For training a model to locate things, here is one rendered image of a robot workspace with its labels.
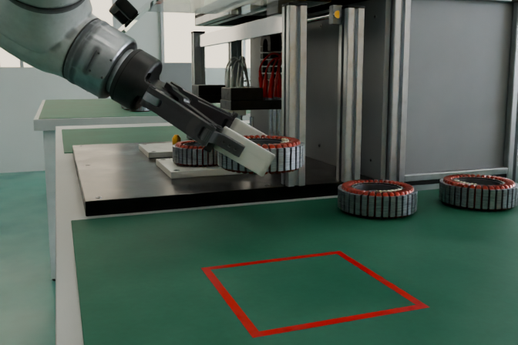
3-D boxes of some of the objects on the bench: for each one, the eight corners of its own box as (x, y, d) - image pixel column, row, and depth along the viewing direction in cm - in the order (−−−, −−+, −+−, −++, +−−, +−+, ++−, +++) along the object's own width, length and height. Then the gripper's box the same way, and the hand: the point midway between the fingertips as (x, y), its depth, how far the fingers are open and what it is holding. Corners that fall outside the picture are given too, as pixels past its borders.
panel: (379, 180, 92) (385, -5, 88) (250, 137, 153) (249, 27, 149) (385, 179, 92) (391, -5, 88) (253, 137, 154) (253, 27, 150)
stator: (179, 169, 96) (179, 148, 95) (167, 159, 106) (166, 140, 106) (240, 165, 100) (240, 145, 99) (223, 156, 110) (223, 138, 109)
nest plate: (148, 158, 116) (148, 152, 116) (138, 149, 130) (138, 143, 130) (217, 154, 121) (217, 149, 121) (200, 145, 135) (200, 141, 135)
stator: (324, 205, 83) (324, 180, 83) (387, 199, 87) (388, 175, 87) (363, 223, 73) (364, 195, 72) (433, 216, 77) (434, 189, 76)
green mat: (64, 153, 138) (64, 152, 138) (61, 129, 195) (61, 128, 195) (387, 138, 170) (387, 137, 170) (304, 122, 227) (304, 121, 227)
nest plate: (170, 179, 93) (170, 171, 93) (156, 165, 107) (156, 159, 107) (254, 173, 99) (254, 166, 98) (230, 160, 112) (230, 155, 112)
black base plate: (85, 216, 77) (85, 201, 77) (72, 154, 137) (72, 145, 137) (376, 192, 93) (377, 179, 93) (251, 145, 153) (251, 137, 152)
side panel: (388, 194, 92) (395, -6, 87) (378, 190, 95) (385, -3, 90) (519, 182, 101) (532, 2, 97) (507, 179, 104) (518, 4, 99)
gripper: (135, 93, 83) (263, 166, 84) (73, 102, 60) (250, 204, 61) (158, 49, 82) (287, 124, 83) (104, 41, 59) (284, 145, 59)
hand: (258, 151), depth 72 cm, fingers closed on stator, 11 cm apart
